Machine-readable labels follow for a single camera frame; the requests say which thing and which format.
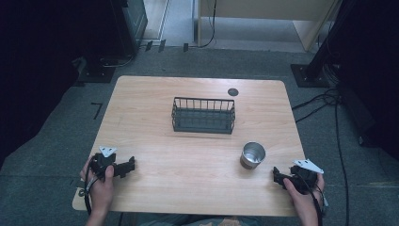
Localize metal cup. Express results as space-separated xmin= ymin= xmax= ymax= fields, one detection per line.
xmin=239 ymin=141 xmax=267 ymax=171

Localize dark equipment cabinet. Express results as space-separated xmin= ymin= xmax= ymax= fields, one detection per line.
xmin=109 ymin=0 xmax=149 ymax=58

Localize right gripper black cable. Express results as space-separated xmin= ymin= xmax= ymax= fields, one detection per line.
xmin=296 ymin=174 xmax=327 ymax=226

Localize black stand with base plate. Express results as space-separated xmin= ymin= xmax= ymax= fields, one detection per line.
xmin=76 ymin=46 xmax=117 ymax=85
xmin=290 ymin=0 xmax=356 ymax=89

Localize person's left hand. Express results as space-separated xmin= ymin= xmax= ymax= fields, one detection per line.
xmin=79 ymin=155 xmax=116 ymax=216

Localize hanging black cable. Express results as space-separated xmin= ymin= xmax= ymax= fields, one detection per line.
xmin=198 ymin=0 xmax=218 ymax=49

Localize person's right hand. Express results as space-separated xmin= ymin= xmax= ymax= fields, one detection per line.
xmin=282 ymin=172 xmax=326 ymax=218

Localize light wooden cabinet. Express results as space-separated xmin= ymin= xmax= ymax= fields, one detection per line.
xmin=197 ymin=0 xmax=342 ymax=53

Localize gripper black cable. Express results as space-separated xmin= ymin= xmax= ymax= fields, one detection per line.
xmin=296 ymin=174 xmax=327 ymax=226
xmin=83 ymin=155 xmax=96 ymax=218

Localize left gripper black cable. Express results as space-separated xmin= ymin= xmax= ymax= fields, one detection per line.
xmin=83 ymin=155 xmax=96 ymax=218

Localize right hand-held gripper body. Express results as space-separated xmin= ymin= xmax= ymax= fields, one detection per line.
xmin=289 ymin=158 xmax=325 ymax=196

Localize black wire basket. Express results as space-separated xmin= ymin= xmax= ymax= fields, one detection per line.
xmin=170 ymin=96 xmax=236 ymax=136

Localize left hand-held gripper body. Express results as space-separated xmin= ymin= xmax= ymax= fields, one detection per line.
xmin=90 ymin=145 xmax=118 ymax=182

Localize black floor cables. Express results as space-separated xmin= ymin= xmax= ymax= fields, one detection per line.
xmin=291 ymin=88 xmax=351 ymax=226

